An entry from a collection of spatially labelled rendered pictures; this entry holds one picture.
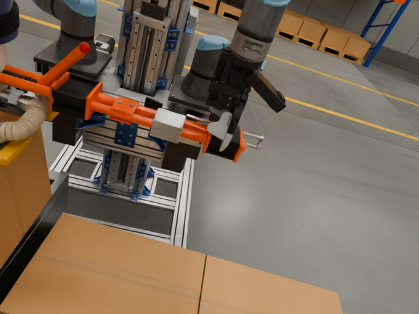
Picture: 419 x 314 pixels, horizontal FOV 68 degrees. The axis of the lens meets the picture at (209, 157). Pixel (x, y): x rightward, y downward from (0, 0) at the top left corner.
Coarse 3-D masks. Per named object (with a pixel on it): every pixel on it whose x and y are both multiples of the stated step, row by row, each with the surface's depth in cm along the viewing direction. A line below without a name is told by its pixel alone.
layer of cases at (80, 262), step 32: (64, 224) 118; (96, 224) 123; (64, 256) 109; (96, 256) 112; (128, 256) 116; (160, 256) 120; (192, 256) 125; (32, 288) 97; (64, 288) 100; (96, 288) 103; (128, 288) 107; (160, 288) 110; (192, 288) 114; (224, 288) 118; (256, 288) 122; (288, 288) 127; (320, 288) 132
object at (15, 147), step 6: (30, 138) 72; (0, 144) 66; (6, 144) 67; (12, 144) 68; (18, 144) 68; (24, 144) 70; (0, 150) 65; (6, 150) 66; (12, 150) 67; (18, 150) 68; (0, 156) 64; (6, 156) 65; (12, 156) 66; (0, 162) 64; (6, 162) 64
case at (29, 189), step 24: (0, 120) 85; (0, 168) 83; (24, 168) 95; (0, 192) 85; (24, 192) 98; (48, 192) 114; (0, 216) 87; (24, 216) 100; (0, 240) 89; (0, 264) 92
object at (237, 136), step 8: (208, 136) 69; (240, 136) 73; (208, 144) 70; (216, 144) 72; (232, 144) 70; (240, 144) 70; (208, 152) 72; (216, 152) 73; (224, 152) 73; (232, 152) 73; (240, 152) 71
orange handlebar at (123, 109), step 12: (0, 72) 66; (24, 72) 69; (12, 84) 66; (24, 84) 66; (36, 84) 67; (48, 96) 67; (108, 96) 72; (120, 96) 73; (96, 108) 68; (108, 108) 68; (120, 108) 69; (132, 108) 70; (144, 108) 73; (120, 120) 70; (132, 120) 69; (144, 120) 69; (192, 132) 71; (204, 132) 75
